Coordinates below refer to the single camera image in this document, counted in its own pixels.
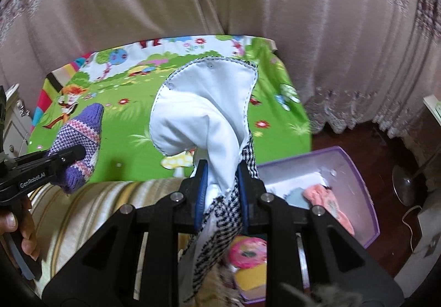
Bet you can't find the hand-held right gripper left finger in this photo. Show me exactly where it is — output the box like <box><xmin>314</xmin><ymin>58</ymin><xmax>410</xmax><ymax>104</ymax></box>
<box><xmin>45</xmin><ymin>159</ymin><xmax>209</xmax><ymax>307</ymax></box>

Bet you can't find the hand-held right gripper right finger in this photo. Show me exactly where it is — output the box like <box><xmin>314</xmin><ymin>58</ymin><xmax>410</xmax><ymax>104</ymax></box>
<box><xmin>236</xmin><ymin>162</ymin><xmax>404</xmax><ymax>307</ymax></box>

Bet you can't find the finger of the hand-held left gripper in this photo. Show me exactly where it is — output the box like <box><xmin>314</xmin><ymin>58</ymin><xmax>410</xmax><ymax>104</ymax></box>
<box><xmin>45</xmin><ymin>144</ymin><xmax>86</xmax><ymax>171</ymax></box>

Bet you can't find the purple patterned knit hat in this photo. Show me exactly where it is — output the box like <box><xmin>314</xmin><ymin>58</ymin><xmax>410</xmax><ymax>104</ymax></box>
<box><xmin>46</xmin><ymin>103</ymin><xmax>105</xmax><ymax>194</ymax></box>

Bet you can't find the light blue fleece hat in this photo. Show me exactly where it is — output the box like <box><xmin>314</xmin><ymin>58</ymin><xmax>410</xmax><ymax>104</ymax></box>
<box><xmin>283</xmin><ymin>188</ymin><xmax>312</xmax><ymax>210</ymax></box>

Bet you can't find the pink floral round pouch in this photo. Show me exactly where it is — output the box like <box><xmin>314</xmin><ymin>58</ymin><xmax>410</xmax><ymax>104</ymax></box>
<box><xmin>229</xmin><ymin>236</ymin><xmax>268</xmax><ymax>271</ymax></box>

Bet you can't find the white houndstooth-lined cloth garment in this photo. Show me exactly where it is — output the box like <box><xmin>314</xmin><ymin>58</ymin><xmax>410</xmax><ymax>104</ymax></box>
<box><xmin>150</xmin><ymin>57</ymin><xmax>260</xmax><ymax>306</ymax></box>

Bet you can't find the peach fuzzy cloth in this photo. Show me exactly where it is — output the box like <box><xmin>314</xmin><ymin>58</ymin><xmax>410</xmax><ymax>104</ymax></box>
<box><xmin>302</xmin><ymin>184</ymin><xmax>355</xmax><ymax>235</ymax></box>

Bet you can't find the purple cardboard box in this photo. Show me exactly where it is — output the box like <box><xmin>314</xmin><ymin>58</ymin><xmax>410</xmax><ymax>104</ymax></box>
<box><xmin>238</xmin><ymin>146</ymin><xmax>380</xmax><ymax>304</ymax></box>

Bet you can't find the person's left hand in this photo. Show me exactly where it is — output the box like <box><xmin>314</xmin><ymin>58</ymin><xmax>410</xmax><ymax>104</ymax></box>
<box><xmin>0</xmin><ymin>195</ymin><xmax>42</xmax><ymax>261</ymax></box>

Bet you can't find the white ornate dresser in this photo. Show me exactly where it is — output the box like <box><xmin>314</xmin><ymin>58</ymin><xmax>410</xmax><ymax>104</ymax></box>
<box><xmin>0</xmin><ymin>84</ymin><xmax>33</xmax><ymax>161</ymax></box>

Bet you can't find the striped velvet cushion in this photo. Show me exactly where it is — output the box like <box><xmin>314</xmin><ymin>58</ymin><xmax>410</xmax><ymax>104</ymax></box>
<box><xmin>29</xmin><ymin>178</ymin><xmax>193</xmax><ymax>297</ymax></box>

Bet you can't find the cartoon printed blanket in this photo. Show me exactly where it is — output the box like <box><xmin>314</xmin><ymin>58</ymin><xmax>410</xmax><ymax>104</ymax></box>
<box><xmin>29</xmin><ymin>34</ymin><xmax>312</xmax><ymax>187</ymax></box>

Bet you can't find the brown furry fabric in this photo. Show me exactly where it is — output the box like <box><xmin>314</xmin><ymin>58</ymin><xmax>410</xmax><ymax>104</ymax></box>
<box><xmin>203</xmin><ymin>264</ymin><xmax>242</xmax><ymax>307</ymax></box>

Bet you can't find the round metal stand base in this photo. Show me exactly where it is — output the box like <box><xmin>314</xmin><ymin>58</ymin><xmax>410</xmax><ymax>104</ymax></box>
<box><xmin>393</xmin><ymin>155</ymin><xmax>441</xmax><ymax>206</ymax></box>

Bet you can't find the beige curtain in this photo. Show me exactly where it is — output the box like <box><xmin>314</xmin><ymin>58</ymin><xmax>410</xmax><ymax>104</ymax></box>
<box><xmin>0</xmin><ymin>0</ymin><xmax>441</xmax><ymax>152</ymax></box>

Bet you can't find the white appliance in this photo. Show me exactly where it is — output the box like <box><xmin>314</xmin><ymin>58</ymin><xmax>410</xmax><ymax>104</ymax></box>
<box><xmin>393</xmin><ymin>204</ymin><xmax>441</xmax><ymax>297</ymax></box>

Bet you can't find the white green box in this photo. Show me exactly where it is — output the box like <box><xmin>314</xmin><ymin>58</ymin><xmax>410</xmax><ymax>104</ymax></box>
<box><xmin>423</xmin><ymin>95</ymin><xmax>441</xmax><ymax>121</ymax></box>

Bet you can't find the white cable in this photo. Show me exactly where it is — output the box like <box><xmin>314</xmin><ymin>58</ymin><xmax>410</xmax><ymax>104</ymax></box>
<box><xmin>401</xmin><ymin>205</ymin><xmax>423</xmax><ymax>254</ymax></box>

